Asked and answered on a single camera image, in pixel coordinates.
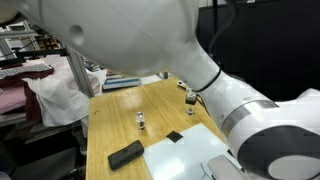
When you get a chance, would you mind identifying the grey keyboard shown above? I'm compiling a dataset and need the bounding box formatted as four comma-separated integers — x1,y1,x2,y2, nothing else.
0,63,54,81

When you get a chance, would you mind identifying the black tape square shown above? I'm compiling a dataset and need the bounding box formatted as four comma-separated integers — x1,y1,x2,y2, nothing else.
165,130,184,144

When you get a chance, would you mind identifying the white paper sheet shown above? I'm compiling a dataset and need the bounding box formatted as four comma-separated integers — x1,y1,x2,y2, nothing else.
143,123,236,180

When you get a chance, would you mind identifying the black eraser block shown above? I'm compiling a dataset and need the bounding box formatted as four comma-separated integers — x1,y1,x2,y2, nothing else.
107,139,145,172

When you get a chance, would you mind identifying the dark grey chair seat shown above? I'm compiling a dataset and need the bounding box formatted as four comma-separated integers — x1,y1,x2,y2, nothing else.
9,147,78,180

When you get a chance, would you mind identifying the short clear glass jar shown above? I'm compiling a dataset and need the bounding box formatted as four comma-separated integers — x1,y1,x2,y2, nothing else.
135,111,148,132

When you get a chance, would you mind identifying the white cloth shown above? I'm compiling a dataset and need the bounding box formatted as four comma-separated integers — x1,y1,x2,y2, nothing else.
22,54,108,128

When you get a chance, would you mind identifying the large black monitor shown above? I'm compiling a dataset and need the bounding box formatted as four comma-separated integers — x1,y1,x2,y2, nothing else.
196,0,320,103

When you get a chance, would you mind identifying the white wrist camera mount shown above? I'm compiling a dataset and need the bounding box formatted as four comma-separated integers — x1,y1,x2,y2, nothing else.
206,154,243,180

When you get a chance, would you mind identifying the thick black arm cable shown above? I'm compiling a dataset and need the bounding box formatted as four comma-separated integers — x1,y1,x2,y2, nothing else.
194,0,239,94

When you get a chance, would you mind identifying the small white adapter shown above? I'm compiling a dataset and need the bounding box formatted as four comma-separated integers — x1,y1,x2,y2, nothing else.
176,79,188,90

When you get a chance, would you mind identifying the grey metal shelf frame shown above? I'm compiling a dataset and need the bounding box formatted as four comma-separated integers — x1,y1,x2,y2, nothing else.
0,19,97,100

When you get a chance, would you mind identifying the light blue book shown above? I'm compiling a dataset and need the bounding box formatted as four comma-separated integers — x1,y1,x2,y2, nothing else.
102,77,142,91

